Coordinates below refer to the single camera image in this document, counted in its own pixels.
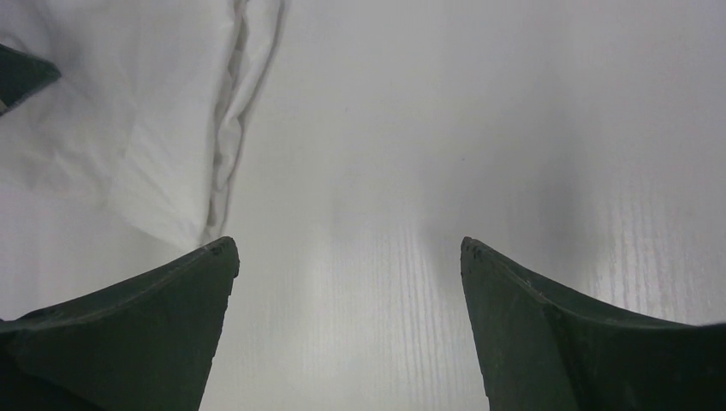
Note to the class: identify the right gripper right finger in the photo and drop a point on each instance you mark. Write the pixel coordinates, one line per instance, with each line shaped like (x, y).
(544, 346)

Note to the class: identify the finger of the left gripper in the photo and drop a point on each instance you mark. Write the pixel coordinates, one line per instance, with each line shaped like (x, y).
(22, 76)

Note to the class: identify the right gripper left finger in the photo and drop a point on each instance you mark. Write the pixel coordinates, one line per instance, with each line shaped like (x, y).
(145, 343)

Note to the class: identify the white t-shirt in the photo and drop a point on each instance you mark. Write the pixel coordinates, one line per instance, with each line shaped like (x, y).
(143, 113)

